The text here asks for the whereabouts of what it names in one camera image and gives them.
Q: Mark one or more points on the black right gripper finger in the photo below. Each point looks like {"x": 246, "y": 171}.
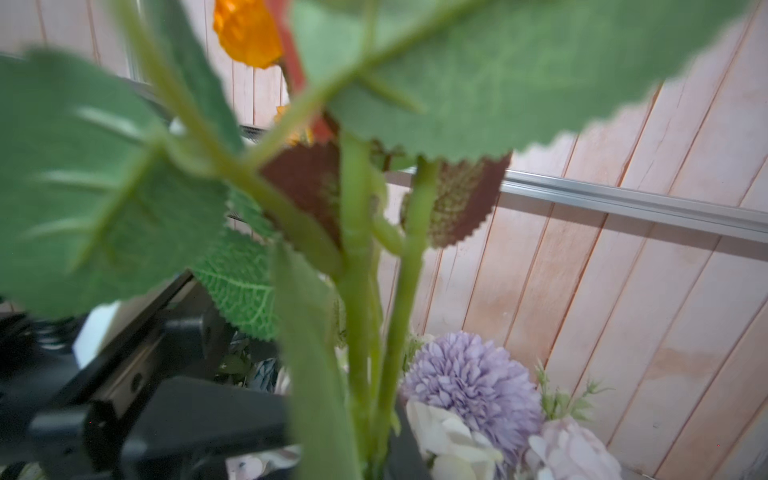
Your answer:
{"x": 404, "y": 461}

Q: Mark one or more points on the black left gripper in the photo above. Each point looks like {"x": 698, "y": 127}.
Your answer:
{"x": 147, "y": 406}

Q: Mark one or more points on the purple white flower bouquet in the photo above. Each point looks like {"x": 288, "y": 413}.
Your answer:
{"x": 476, "y": 413}

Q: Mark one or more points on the peach pink rose stem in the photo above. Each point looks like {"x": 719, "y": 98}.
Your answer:
{"x": 100, "y": 202}

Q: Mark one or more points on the yellow orange poppy stem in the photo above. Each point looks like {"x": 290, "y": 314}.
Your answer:
{"x": 248, "y": 34}

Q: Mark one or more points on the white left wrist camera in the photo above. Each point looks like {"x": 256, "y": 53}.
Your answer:
{"x": 96, "y": 332}

